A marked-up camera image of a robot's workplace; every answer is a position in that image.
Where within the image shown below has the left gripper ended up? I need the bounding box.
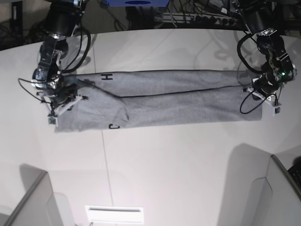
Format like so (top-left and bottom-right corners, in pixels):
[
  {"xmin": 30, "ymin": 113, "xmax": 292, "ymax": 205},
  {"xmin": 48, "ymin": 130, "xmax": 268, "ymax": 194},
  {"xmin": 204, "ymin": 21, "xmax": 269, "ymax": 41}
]
[{"xmin": 253, "ymin": 74, "xmax": 280, "ymax": 97}]

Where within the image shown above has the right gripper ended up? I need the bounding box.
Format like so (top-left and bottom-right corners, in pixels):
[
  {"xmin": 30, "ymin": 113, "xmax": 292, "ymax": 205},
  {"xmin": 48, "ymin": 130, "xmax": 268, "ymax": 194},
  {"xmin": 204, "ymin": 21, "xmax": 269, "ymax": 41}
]
[{"xmin": 39, "ymin": 81, "xmax": 79, "ymax": 108}]

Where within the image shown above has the grey T-shirt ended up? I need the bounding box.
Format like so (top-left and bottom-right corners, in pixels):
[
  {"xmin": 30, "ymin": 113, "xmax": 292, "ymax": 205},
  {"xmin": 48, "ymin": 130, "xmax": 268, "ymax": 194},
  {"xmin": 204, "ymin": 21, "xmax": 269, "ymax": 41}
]
[{"xmin": 55, "ymin": 70, "xmax": 262, "ymax": 133}]

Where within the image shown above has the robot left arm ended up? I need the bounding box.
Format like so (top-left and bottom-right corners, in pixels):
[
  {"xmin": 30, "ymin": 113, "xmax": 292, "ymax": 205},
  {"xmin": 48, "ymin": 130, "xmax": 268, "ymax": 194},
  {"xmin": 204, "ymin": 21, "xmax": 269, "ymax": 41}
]
[{"xmin": 232, "ymin": 0, "xmax": 297, "ymax": 97}]

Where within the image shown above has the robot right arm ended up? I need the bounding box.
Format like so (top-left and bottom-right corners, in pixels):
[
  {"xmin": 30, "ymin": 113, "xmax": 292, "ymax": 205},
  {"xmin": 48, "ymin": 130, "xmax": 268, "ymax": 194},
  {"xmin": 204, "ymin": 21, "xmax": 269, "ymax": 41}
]
[{"xmin": 32, "ymin": 0, "xmax": 89, "ymax": 109}]

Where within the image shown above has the black keyboard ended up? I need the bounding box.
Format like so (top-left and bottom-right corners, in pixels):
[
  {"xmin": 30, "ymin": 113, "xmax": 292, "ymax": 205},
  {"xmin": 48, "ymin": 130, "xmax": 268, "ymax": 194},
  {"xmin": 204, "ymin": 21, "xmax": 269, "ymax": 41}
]
[{"xmin": 288, "ymin": 164, "xmax": 301, "ymax": 188}]

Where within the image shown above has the blue box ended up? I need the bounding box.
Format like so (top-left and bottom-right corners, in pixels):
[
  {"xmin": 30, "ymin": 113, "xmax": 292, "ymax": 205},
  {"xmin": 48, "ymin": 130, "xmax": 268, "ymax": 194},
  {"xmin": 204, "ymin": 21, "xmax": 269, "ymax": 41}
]
[{"xmin": 105, "ymin": 0, "xmax": 169, "ymax": 7}]

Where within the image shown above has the right grey partition panel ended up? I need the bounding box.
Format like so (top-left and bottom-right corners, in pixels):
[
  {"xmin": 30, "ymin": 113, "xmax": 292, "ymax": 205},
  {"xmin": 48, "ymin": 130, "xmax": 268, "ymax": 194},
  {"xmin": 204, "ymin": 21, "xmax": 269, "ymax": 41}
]
[{"xmin": 217, "ymin": 155, "xmax": 301, "ymax": 226}]

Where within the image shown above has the grey partition panel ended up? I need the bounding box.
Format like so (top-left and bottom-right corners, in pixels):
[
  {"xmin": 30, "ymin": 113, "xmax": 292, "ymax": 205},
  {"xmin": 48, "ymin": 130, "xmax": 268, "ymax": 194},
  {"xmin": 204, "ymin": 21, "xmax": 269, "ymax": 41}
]
[
  {"xmin": 217, "ymin": 155, "xmax": 301, "ymax": 226},
  {"xmin": 0, "ymin": 164, "xmax": 64, "ymax": 226}
]

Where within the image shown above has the left grey partition panel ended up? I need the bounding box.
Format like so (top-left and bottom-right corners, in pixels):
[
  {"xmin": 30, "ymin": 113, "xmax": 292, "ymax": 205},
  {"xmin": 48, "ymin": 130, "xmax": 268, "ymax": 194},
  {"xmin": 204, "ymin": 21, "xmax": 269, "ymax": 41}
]
[{"xmin": 0, "ymin": 164, "xmax": 64, "ymax": 226}]

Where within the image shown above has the white power strip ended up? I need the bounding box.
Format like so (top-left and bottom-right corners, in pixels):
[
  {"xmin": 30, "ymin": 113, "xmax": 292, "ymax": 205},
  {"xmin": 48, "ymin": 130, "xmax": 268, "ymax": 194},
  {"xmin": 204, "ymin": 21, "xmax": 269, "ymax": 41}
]
[{"xmin": 154, "ymin": 13, "xmax": 238, "ymax": 27}]

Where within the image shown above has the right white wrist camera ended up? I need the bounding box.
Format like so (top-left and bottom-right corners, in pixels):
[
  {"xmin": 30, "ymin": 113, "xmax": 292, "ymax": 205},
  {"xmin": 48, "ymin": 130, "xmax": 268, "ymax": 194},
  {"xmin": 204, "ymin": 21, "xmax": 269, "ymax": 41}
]
[{"xmin": 36, "ymin": 92, "xmax": 89, "ymax": 127}]

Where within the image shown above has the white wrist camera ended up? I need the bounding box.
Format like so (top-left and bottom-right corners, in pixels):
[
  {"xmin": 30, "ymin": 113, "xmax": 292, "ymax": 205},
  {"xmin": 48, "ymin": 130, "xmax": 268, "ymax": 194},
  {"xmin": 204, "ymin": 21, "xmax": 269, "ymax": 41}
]
[
  {"xmin": 36, "ymin": 92, "xmax": 89, "ymax": 127},
  {"xmin": 239, "ymin": 78, "xmax": 282, "ymax": 115}
]

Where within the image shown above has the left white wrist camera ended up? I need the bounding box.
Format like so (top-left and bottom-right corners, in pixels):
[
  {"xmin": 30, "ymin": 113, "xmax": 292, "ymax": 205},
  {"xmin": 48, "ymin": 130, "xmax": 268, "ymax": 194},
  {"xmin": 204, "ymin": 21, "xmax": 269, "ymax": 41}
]
[{"xmin": 239, "ymin": 78, "xmax": 282, "ymax": 115}]

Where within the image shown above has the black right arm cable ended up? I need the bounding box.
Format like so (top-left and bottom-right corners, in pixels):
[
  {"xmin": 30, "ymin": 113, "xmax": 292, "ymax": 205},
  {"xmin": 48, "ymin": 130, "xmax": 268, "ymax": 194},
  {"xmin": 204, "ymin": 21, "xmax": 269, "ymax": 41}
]
[{"xmin": 18, "ymin": 28, "xmax": 92, "ymax": 111}]

